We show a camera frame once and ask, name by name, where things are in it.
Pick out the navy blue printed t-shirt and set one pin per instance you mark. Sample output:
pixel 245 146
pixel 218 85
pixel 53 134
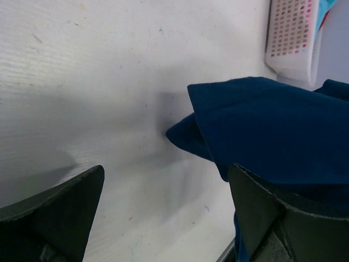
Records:
pixel 288 136

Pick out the white plastic laundry basket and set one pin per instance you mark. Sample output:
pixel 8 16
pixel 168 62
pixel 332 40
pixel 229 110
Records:
pixel 294 40

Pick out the aluminium table edge rail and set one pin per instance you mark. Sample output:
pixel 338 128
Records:
pixel 228 254

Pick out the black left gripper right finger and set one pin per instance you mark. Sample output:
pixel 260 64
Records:
pixel 277 225

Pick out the turquoise folded t-shirt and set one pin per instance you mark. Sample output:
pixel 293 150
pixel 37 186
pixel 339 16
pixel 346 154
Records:
pixel 323 8

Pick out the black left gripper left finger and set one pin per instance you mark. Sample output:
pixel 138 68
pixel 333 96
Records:
pixel 55 224

